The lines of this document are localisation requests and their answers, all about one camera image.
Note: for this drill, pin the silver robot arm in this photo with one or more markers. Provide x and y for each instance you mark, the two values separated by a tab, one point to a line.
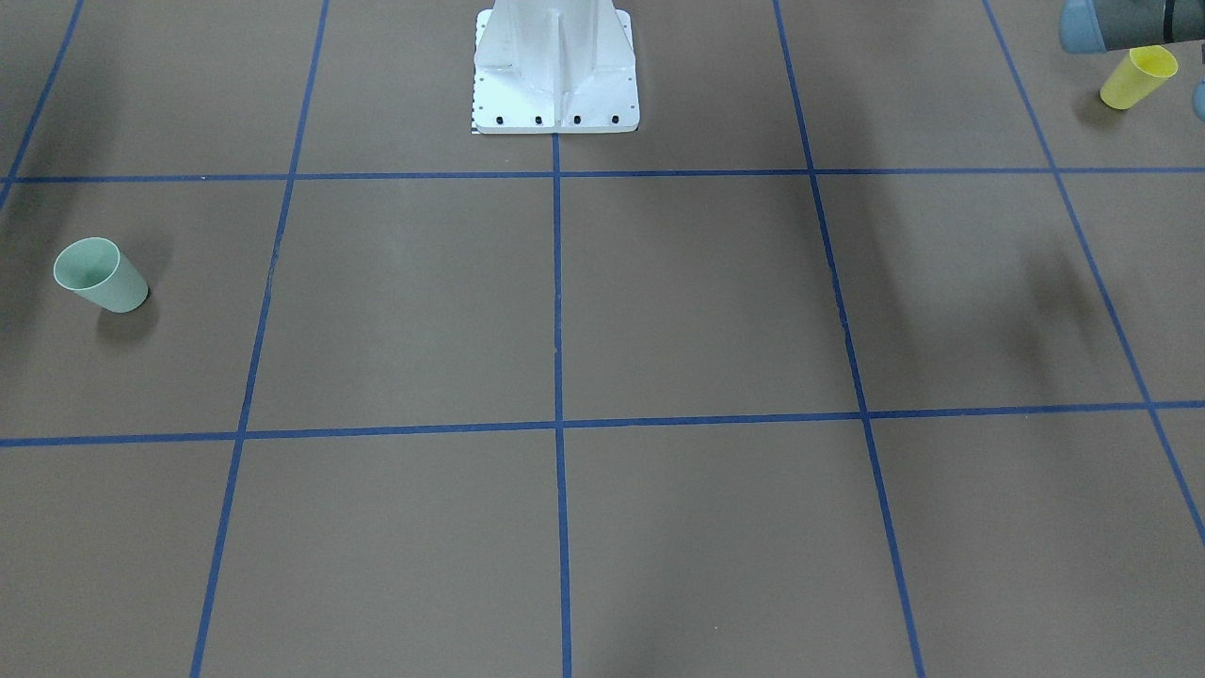
1142	31

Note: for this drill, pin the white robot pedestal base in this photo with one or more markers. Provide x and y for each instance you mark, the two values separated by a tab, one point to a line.
554	68

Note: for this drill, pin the green plastic cup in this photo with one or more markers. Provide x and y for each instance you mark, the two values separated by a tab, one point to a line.
97	270

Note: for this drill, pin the yellow plastic cup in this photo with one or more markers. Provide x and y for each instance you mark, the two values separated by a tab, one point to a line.
1142	71

